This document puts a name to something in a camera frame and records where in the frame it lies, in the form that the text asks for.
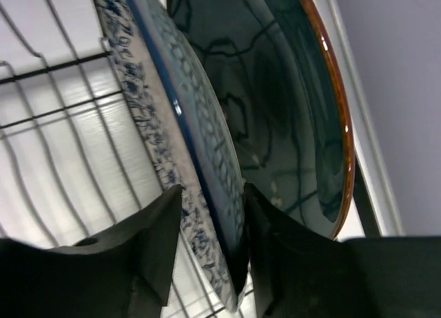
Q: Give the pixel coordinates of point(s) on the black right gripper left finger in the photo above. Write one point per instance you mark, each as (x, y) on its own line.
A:
(123, 271)

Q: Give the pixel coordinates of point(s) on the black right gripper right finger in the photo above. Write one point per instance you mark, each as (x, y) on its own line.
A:
(299, 273)

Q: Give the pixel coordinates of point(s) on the grey patterned plate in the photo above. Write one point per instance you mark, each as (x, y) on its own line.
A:
(182, 125)

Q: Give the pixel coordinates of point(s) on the dark teal plate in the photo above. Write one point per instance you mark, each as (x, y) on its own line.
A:
(277, 80)

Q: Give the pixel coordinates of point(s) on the black wire dish rack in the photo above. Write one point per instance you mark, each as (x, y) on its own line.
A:
(73, 162)

